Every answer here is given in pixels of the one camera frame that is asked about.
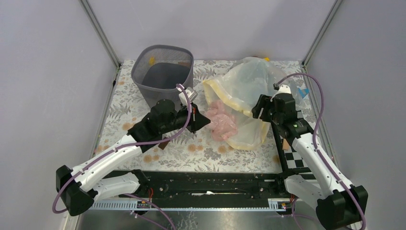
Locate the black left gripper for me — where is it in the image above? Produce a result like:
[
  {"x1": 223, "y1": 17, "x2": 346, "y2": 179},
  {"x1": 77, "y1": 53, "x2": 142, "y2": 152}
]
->
[{"x1": 161, "y1": 102, "x2": 212, "y2": 135}]

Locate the pink plastic trash bag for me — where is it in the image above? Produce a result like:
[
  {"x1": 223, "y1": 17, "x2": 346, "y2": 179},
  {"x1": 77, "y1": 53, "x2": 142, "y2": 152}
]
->
[{"x1": 205, "y1": 100, "x2": 238, "y2": 141}]

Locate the clear yellow-rimmed plastic bag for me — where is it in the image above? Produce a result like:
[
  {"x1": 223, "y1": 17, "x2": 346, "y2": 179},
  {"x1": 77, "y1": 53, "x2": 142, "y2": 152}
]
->
[{"x1": 202, "y1": 57, "x2": 287, "y2": 150}]

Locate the grey mesh trash bin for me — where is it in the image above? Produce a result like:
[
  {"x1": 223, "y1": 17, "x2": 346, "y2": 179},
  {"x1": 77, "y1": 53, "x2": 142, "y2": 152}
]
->
[{"x1": 131, "y1": 45, "x2": 194, "y2": 110}]

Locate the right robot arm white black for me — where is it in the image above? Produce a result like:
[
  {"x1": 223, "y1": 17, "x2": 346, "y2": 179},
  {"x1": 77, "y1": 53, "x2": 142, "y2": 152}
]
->
[{"x1": 252, "y1": 93, "x2": 368, "y2": 230}]

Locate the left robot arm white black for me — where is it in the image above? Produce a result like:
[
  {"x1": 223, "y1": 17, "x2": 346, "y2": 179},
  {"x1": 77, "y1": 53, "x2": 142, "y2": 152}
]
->
[{"x1": 53, "y1": 99, "x2": 211, "y2": 216}]

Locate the floral patterned table mat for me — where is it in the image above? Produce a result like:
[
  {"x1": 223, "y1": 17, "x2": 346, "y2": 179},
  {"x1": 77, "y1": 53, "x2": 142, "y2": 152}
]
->
[{"x1": 93, "y1": 60, "x2": 316, "y2": 173}]

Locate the blue paper piece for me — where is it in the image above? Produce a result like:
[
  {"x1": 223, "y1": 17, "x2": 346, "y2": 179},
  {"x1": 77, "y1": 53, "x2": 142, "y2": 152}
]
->
[{"x1": 298, "y1": 88, "x2": 309, "y2": 99}]

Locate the small brown card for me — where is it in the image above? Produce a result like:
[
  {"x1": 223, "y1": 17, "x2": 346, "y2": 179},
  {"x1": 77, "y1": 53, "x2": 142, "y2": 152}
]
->
[{"x1": 158, "y1": 141, "x2": 170, "y2": 150}]

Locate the beige tape strip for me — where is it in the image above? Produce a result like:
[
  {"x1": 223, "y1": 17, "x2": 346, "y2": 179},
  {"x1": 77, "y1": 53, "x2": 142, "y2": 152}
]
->
[{"x1": 282, "y1": 139, "x2": 290, "y2": 151}]

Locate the brown rectangular block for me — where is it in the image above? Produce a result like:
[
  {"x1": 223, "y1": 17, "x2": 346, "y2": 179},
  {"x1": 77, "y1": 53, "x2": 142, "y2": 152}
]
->
[{"x1": 178, "y1": 62, "x2": 191, "y2": 67}]

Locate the yellow toy block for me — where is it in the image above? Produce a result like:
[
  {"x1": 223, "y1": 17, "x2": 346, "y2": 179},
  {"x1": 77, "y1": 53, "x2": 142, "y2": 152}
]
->
[{"x1": 148, "y1": 57, "x2": 156, "y2": 66}]

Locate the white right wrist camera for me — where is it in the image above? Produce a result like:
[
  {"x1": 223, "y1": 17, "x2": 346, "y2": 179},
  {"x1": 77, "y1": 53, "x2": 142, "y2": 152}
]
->
[{"x1": 272, "y1": 84, "x2": 292, "y2": 99}]

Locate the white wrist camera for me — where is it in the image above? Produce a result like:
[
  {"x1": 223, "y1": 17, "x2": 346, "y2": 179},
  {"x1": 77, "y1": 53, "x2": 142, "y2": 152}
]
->
[
  {"x1": 272, "y1": 84, "x2": 292, "y2": 99},
  {"x1": 177, "y1": 87, "x2": 198, "y2": 105}
]

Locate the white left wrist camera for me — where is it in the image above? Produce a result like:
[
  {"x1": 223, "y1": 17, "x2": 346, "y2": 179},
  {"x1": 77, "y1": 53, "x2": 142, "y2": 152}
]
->
[{"x1": 177, "y1": 87, "x2": 198, "y2": 105}]

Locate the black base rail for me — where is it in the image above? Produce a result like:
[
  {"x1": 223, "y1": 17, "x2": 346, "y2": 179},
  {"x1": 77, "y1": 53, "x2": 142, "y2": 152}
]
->
[{"x1": 87, "y1": 170, "x2": 305, "y2": 210}]

